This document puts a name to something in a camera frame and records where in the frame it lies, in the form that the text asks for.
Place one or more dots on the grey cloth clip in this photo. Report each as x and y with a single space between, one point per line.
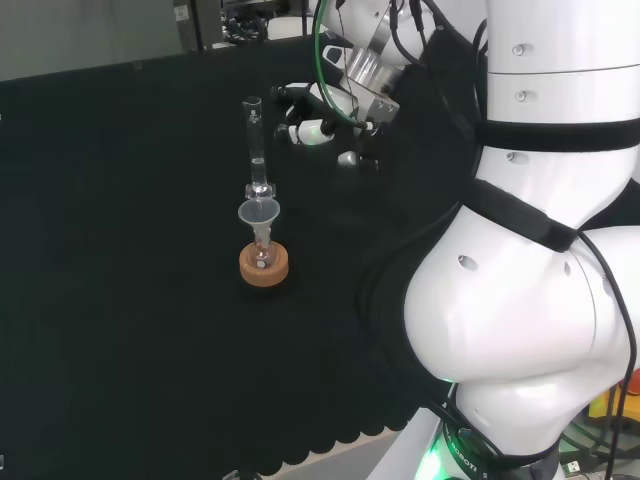
136 65
231 474

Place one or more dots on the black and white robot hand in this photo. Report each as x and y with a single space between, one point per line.
310 132

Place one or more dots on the grey metal cabinet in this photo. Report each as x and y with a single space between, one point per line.
200 25

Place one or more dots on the clear plastic funnel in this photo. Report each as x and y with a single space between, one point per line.
250 214

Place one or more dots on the black bench cloth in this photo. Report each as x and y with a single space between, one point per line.
125 250

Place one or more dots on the clear glass graduated cylinder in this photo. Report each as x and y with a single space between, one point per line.
257 150

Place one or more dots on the yellow stop button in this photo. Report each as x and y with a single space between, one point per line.
607 405

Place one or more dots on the round-bottom glass flask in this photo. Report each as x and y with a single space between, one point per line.
262 254

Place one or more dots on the silver usb plug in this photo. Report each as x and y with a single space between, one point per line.
572 466

